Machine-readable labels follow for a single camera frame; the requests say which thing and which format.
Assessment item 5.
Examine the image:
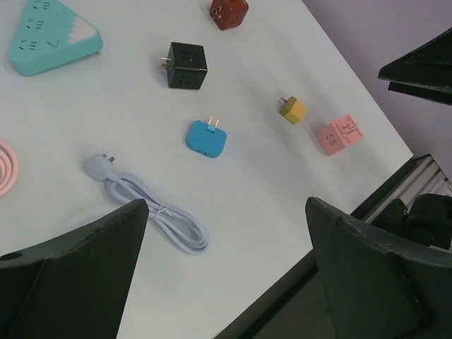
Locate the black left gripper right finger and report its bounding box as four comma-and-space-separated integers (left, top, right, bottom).
305, 197, 451, 338

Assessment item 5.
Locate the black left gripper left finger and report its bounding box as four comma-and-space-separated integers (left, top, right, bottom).
1, 199, 149, 338

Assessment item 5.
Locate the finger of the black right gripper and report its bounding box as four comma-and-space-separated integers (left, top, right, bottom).
378, 30, 451, 105

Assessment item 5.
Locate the pink cube socket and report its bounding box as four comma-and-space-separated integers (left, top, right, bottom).
316, 114, 363, 156

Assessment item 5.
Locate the black cube socket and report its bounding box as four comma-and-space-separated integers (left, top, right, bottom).
161, 42, 208, 90

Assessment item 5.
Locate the teal triangular power strip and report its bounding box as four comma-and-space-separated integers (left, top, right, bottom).
8, 1, 103, 76

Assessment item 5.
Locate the yellow small plug adapter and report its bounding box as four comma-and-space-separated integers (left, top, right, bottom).
278, 96, 307, 125

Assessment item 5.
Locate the blue flat plug adapter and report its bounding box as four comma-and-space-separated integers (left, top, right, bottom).
186, 117, 227, 159

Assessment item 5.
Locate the dark red cube socket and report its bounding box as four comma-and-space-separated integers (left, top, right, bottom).
209, 0, 249, 30

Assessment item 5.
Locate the light blue coiled power cable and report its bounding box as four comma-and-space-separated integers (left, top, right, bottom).
83, 153, 210, 255

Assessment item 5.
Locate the pink coiled cable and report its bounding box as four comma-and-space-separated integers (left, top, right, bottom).
0, 138, 20, 198

